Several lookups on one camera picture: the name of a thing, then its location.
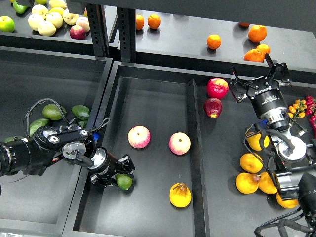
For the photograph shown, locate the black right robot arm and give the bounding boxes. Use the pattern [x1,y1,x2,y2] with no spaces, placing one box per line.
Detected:
[229,54,316,237]

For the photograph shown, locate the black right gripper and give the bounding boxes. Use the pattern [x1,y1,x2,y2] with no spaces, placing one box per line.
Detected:
[229,53,291,121]

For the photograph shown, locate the orange behind front one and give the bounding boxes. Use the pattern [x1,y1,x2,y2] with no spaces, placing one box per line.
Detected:
[256,44,271,54]

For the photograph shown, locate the pale yellow pear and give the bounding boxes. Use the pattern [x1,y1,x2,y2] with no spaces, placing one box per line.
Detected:
[28,14,45,31]
[38,21,57,36]

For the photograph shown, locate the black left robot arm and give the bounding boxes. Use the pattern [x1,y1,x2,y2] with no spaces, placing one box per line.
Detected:
[0,99,135,187]

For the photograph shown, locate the orange near post left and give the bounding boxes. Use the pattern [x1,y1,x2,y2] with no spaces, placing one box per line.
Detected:
[136,14,145,30]

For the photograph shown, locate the pink apple left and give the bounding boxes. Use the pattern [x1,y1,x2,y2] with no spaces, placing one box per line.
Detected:
[127,125,151,149]

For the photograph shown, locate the black tray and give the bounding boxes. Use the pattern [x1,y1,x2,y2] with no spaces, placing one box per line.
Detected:
[63,63,289,237]
[0,47,113,237]

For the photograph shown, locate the orange front right shelf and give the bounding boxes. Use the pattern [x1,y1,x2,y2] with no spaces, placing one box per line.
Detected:
[243,49,265,62]

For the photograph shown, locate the dark green avocado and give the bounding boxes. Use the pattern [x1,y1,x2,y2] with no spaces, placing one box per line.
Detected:
[42,104,62,121]

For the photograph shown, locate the yellow pear far right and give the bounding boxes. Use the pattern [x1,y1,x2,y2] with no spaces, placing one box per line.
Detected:
[276,193,299,209]

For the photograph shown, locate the black shelf post left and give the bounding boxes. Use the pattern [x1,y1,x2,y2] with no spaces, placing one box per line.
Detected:
[86,3,109,57]

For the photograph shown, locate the orange near post right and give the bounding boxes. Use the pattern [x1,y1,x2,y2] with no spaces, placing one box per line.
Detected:
[147,14,161,29]

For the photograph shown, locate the yellow pear lower left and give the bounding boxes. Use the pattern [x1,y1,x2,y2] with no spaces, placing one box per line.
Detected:
[235,172,261,194]

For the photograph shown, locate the black centre tray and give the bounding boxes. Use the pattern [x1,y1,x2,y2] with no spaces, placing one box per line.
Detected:
[63,63,289,237]

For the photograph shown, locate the pale yellow pear left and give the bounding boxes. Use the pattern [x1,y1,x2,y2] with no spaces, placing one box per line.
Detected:
[28,14,45,31]

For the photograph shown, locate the orange cherry tomato bunch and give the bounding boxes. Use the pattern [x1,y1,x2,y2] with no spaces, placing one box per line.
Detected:
[288,99,307,119]

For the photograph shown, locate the pink apple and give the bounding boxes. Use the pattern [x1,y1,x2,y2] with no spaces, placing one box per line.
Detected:
[127,125,151,149]
[169,132,191,155]

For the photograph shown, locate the black shelf post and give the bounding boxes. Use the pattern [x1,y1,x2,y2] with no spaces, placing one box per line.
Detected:
[117,7,136,63]
[86,3,109,57]

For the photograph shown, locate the large orange on shelf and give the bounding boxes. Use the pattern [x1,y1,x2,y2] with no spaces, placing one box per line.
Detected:
[248,25,267,43]

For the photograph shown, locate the green apple on shelf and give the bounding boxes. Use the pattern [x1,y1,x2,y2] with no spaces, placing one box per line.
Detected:
[0,15,15,33]

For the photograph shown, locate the yellow pear lower right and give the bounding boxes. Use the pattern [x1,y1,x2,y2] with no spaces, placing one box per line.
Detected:
[258,172,277,194]

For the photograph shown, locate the bright red apple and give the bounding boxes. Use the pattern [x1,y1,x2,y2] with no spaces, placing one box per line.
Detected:
[206,78,229,100]

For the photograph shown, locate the yellow pear upper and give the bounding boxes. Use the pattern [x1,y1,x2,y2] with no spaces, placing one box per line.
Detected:
[246,134,270,151]

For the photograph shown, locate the orange on shelf centre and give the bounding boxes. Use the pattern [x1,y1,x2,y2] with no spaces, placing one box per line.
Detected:
[207,34,222,50]

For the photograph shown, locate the green avocado by tray edge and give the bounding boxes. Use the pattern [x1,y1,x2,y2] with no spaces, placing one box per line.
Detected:
[71,105,90,120]

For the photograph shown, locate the dark red apple on shelf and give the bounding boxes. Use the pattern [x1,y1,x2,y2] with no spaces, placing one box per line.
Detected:
[70,25,86,40]

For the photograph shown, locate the black shelf post right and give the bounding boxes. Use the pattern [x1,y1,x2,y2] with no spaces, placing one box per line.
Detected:
[117,7,136,63]

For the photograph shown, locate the red chili peppers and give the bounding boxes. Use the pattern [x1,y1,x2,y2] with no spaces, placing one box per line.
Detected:
[306,96,316,138]

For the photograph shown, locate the black left tray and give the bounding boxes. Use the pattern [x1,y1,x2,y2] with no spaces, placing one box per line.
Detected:
[0,47,113,237]

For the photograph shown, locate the yellow pear with brown top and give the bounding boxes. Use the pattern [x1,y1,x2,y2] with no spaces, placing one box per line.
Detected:
[169,183,192,208]

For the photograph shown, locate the pink apple right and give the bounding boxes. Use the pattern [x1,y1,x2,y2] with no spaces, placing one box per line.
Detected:
[169,132,191,155]

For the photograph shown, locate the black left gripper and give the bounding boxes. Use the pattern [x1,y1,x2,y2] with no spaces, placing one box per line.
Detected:
[87,147,135,187]

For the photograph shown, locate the pale yellow pear front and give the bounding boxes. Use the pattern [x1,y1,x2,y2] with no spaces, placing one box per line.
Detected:
[38,21,57,36]

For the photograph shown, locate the orange post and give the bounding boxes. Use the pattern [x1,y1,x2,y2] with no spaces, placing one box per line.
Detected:
[147,14,161,29]
[136,14,145,30]

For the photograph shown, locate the yellow pear middle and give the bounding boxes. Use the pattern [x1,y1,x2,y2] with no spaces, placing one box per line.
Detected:
[240,153,263,173]

